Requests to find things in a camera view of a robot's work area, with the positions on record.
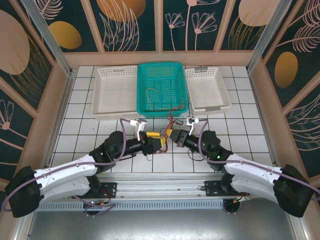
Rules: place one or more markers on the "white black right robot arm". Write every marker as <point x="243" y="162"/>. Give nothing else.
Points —
<point x="250" y="172"/>

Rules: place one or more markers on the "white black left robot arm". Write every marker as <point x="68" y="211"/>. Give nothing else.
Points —
<point x="65" y="170"/>

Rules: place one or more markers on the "teal plastic basket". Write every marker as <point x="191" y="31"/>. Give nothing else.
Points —
<point x="162" y="113"/>

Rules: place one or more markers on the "large white plastic basket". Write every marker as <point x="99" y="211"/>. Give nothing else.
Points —
<point x="115" y="115"/>

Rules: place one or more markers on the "small white plastic basket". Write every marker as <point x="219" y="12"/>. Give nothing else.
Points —
<point x="210" y="111"/>

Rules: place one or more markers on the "small electronics board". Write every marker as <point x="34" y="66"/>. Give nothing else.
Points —
<point x="102" y="203"/>

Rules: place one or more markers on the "small yellow connector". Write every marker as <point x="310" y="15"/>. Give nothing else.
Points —
<point x="241" y="198"/>

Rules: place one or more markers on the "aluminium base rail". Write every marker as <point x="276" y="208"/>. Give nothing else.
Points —
<point x="162" y="187"/>

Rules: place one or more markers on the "aluminium table side rail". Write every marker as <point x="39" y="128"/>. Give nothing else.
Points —
<point x="62" y="107"/>
<point x="265" y="117"/>

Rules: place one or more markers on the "aluminium frame post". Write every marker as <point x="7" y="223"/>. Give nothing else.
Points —
<point x="267" y="37"/>
<point x="50" y="42"/>

